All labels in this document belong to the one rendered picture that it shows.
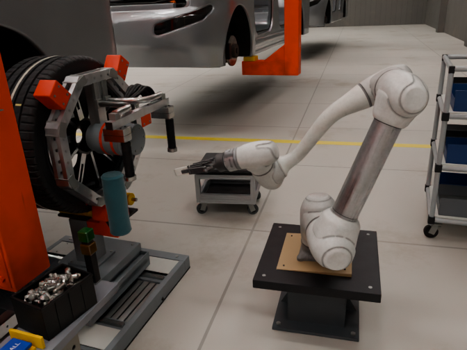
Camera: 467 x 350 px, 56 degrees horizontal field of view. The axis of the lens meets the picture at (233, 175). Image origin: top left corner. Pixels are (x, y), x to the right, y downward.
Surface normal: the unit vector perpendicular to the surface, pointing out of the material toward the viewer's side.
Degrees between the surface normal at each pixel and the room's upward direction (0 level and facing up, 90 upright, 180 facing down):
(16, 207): 90
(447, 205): 90
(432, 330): 0
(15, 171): 90
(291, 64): 90
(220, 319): 0
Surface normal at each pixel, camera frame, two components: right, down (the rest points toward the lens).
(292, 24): -0.34, 0.36
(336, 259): 0.00, 0.46
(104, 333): -0.04, -0.93
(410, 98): 0.07, 0.27
